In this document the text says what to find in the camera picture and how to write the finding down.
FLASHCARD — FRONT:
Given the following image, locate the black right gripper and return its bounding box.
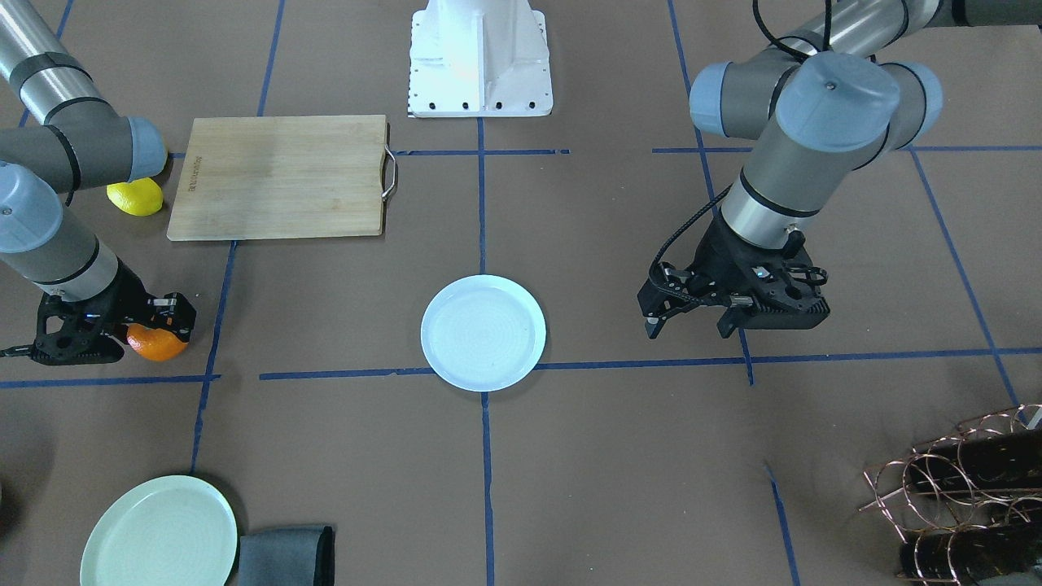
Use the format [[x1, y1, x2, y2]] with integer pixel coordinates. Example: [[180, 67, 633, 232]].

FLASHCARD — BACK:
[[33, 260, 197, 366]]

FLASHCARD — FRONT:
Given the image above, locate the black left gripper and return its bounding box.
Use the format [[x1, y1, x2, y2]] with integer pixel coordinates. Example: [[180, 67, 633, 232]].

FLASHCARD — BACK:
[[637, 216, 830, 339]]

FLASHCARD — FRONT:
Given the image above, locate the orange mandarin fruit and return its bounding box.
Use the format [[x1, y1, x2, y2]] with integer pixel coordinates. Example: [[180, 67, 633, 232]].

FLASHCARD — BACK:
[[126, 324, 187, 362]]

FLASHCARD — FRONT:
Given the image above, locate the light blue plate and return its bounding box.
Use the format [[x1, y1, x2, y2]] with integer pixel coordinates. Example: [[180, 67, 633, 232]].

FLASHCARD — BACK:
[[419, 274, 548, 393]]

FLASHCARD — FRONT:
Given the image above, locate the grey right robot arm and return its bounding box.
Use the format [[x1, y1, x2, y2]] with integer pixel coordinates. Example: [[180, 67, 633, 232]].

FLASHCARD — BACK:
[[1, 1, 196, 365]]

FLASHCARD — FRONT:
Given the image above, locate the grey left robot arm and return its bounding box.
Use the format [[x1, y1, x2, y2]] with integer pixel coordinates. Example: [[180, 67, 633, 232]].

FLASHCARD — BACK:
[[637, 1, 1040, 339]]

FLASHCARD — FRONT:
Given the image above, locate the light green plate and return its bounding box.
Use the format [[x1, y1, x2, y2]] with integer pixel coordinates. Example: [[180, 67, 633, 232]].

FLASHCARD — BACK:
[[79, 475, 239, 585]]

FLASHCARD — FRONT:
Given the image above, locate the lower yellow lemon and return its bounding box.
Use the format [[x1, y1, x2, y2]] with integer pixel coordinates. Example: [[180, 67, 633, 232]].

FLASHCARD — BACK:
[[107, 177, 164, 216]]

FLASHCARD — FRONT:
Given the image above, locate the wooden cutting board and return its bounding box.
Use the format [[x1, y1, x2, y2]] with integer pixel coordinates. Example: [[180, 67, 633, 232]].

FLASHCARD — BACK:
[[167, 115, 397, 242]]

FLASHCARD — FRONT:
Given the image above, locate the grey folded cloth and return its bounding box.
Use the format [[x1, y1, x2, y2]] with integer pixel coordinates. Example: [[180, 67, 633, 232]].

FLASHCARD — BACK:
[[238, 524, 334, 585]]

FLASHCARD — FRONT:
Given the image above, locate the upper black bottle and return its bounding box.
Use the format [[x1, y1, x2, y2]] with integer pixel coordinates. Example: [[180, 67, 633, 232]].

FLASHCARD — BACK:
[[905, 429, 1041, 495]]

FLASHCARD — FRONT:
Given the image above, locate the black bottle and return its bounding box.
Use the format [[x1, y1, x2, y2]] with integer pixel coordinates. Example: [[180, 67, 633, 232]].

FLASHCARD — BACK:
[[905, 429, 1041, 495], [900, 522, 1041, 585]]

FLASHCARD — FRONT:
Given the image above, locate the lower black bottle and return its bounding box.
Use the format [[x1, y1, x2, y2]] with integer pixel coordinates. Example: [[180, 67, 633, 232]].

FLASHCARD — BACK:
[[900, 522, 1041, 585]]

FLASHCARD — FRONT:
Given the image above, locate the copper wire rack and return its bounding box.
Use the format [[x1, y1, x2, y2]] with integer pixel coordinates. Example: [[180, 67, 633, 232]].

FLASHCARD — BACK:
[[863, 404, 1041, 585]]

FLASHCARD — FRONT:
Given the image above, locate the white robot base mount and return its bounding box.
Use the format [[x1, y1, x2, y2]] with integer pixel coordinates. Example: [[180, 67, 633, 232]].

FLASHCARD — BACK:
[[407, 1, 554, 118]]

